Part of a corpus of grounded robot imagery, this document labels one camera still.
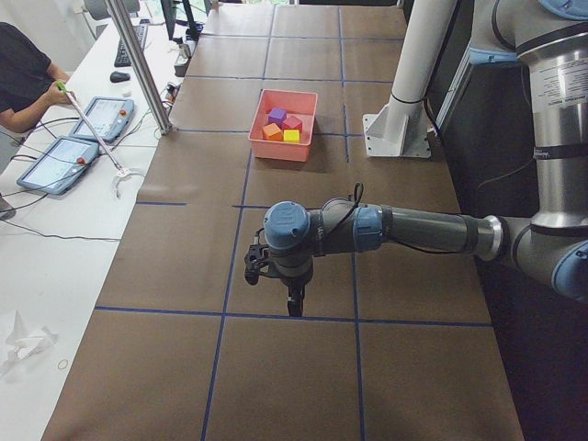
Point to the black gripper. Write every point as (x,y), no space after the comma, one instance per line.
(294,284)

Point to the yellow foam block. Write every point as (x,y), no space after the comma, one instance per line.
(291,136)

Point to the orange foam block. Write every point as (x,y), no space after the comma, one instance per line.
(272,132)

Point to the red foam block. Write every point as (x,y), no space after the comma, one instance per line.
(292,122)

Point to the purple foam block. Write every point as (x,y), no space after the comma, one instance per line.
(277,115)

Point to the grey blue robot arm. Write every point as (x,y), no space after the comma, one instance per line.
(550,39)

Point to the pink plastic bin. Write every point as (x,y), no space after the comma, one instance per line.
(301,104)

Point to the far blue teach pendant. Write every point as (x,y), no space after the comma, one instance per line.
(109,115)

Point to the blue teach pendant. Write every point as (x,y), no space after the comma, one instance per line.
(109,115)
(60,166)

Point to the near blue teach pendant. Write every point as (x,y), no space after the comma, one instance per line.
(60,166)

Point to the crumpled white paper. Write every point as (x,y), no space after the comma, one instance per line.
(19,343)

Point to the black computer mouse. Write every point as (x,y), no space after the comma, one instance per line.
(119,77)

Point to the person in black shirt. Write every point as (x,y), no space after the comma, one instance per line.
(28,81)

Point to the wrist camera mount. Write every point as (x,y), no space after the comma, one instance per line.
(258,263)

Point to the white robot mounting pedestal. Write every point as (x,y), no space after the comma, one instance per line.
(400,127)

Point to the aluminium frame post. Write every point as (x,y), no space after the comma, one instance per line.
(121,19)

